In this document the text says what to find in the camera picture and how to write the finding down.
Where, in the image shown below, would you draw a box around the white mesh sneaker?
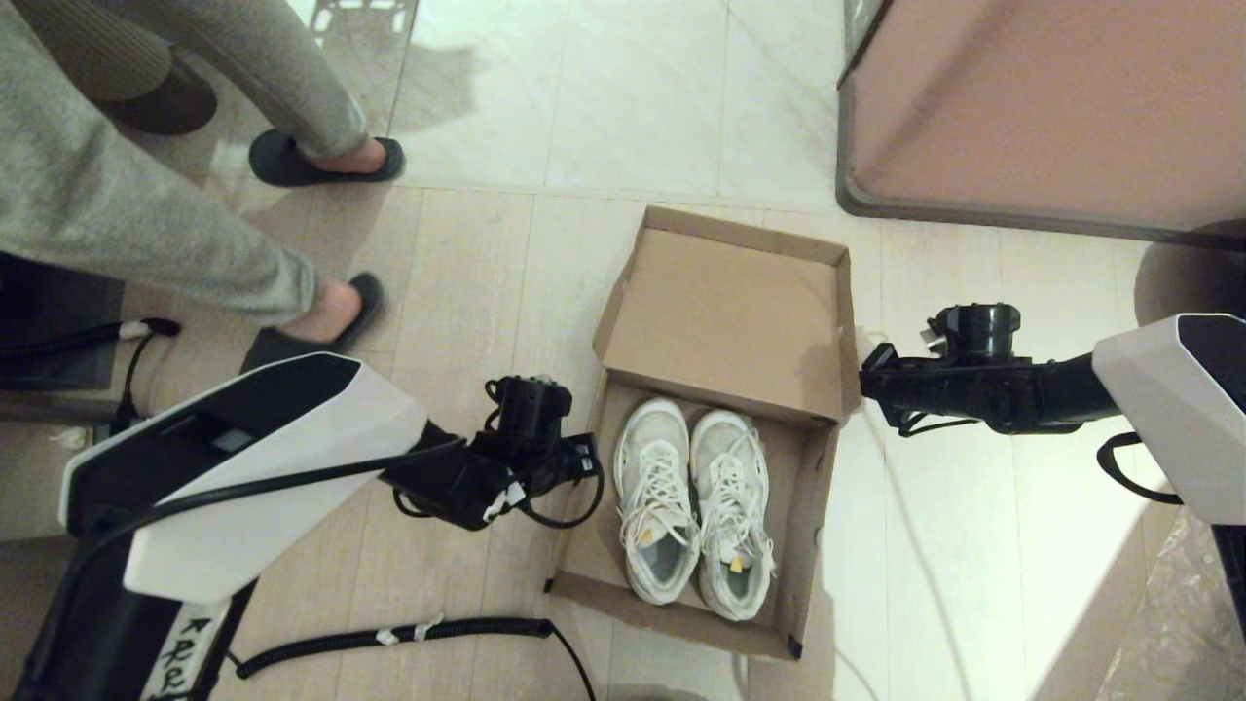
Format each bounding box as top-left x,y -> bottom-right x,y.
689,408 -> 778,623
613,397 -> 704,607

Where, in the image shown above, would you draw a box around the brown cardboard shoe box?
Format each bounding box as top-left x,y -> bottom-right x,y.
543,204 -> 863,663

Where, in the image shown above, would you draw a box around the black corrugated conduit, two tapes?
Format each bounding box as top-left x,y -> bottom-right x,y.
236,615 -> 597,701

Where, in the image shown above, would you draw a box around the dark grey slipper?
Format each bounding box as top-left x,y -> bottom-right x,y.
238,272 -> 385,376
248,129 -> 405,188

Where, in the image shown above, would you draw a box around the pink cabinet with grey base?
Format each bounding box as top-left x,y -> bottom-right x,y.
834,0 -> 1246,244

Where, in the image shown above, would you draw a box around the black corrugated conduit, taped end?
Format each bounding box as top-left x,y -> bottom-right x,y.
0,316 -> 182,363

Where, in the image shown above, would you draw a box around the dark grey floor mat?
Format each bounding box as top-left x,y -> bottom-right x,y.
0,255 -> 126,390

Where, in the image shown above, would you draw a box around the beige ribbed round stool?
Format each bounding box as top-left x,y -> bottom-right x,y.
39,0 -> 217,135

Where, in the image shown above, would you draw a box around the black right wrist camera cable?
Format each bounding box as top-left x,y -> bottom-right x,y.
896,409 -> 984,439

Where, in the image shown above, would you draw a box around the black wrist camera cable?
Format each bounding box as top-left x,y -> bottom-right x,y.
896,409 -> 984,439
58,433 -> 606,624

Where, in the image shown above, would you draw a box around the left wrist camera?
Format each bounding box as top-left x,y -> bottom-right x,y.
484,375 -> 575,461

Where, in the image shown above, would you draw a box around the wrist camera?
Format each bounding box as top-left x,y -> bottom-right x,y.
484,375 -> 575,461
920,303 -> 1023,367

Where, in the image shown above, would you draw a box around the black left wrist camera cable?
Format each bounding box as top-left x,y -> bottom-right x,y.
58,433 -> 606,624

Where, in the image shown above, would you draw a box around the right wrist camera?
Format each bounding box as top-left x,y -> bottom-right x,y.
920,303 -> 1023,367

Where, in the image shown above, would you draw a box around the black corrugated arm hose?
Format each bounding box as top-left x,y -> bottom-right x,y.
1097,433 -> 1184,505

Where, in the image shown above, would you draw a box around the thin black plug cable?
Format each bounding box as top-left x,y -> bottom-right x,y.
119,326 -> 171,434

